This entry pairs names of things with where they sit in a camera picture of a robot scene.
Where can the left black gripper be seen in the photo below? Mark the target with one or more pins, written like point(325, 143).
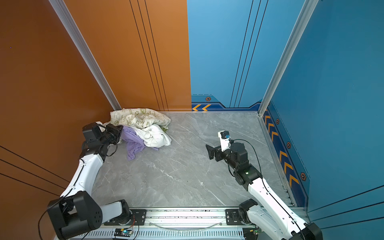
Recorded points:
point(114, 129)

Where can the cream green patterned cloth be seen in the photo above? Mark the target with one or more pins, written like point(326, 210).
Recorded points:
point(139, 118)

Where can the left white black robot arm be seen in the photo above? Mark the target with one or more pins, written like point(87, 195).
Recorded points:
point(75, 212)

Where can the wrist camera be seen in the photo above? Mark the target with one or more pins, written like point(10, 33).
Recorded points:
point(92, 132)
point(225, 140)

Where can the right aluminium corner post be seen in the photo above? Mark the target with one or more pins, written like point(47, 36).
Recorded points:
point(295, 36)

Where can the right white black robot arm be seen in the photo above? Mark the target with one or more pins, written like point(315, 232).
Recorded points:
point(267, 210)

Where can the green circuit board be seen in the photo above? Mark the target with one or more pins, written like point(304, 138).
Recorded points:
point(123, 233)
point(250, 234)

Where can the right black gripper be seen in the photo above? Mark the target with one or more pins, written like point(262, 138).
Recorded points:
point(211, 151)

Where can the left green circuit board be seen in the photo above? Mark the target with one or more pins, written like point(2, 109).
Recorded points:
point(123, 233)

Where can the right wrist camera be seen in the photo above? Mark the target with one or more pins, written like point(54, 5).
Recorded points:
point(225, 140)

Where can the right green circuit board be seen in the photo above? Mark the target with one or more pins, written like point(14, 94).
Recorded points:
point(250, 234)

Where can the aluminium front rail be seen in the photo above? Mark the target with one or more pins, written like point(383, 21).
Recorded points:
point(192, 223)

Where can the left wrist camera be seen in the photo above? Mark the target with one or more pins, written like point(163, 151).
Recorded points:
point(92, 132)

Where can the aluminium corner post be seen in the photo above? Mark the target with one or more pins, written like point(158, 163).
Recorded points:
point(295, 36)
point(76, 36)

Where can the white cloth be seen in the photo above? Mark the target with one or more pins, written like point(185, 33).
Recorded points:
point(154, 136)

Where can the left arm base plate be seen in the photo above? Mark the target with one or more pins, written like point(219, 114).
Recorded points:
point(137, 217)

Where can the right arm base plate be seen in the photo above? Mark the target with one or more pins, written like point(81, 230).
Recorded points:
point(234, 218)

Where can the purple cloth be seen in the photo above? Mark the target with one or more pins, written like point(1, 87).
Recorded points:
point(136, 140)

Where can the left aluminium corner post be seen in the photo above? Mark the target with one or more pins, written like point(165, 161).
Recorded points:
point(76, 36)

